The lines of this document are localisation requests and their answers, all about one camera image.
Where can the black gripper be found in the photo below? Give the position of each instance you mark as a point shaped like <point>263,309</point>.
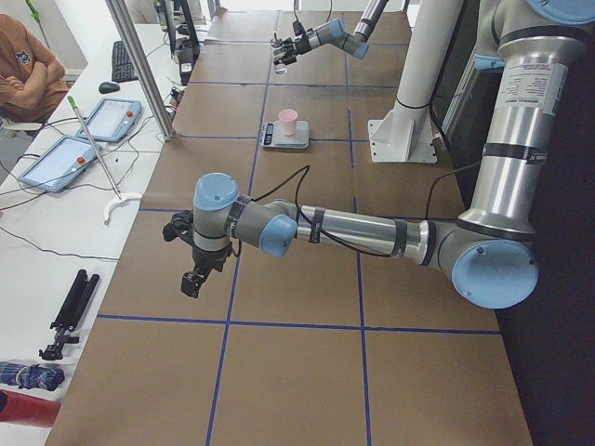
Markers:
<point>299,45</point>
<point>207,258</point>

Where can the pink plastic cup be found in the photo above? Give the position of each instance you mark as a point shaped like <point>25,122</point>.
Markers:
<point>288,118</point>

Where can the digital kitchen scale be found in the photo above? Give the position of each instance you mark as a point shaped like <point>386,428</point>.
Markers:
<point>272,136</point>

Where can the black box with white label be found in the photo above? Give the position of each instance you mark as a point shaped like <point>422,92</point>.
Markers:
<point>188,54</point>

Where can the black folded tripod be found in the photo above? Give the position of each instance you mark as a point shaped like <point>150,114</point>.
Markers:
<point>70,314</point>

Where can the grabber stick with green tip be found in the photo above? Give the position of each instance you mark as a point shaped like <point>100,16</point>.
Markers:
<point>120,197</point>

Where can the brown paper table cover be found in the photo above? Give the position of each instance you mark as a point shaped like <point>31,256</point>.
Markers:
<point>322,346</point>

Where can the black keyboard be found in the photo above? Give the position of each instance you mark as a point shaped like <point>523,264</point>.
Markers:
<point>122,66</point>

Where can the near blue teach pendant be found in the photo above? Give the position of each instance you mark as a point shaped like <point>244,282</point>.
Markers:
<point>61,164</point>

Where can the blue teach pendant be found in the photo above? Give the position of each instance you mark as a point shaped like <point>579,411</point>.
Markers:
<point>61,164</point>
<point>112,119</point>

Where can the black computer mouse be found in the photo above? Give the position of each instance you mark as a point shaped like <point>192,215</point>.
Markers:
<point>108,87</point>

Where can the far blue teach pendant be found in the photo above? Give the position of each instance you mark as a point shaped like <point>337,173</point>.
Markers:
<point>112,119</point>

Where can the folded blue umbrella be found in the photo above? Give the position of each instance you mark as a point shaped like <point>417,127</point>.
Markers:
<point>31,376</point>

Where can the red cylinder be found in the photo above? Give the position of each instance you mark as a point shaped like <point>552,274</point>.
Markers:
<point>26,410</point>

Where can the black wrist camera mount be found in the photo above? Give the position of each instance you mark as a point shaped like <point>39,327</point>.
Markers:
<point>179,226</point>

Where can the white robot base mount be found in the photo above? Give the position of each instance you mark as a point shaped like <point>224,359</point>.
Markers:
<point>405,135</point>

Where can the aluminium frame post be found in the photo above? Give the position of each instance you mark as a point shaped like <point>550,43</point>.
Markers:
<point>126,28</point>

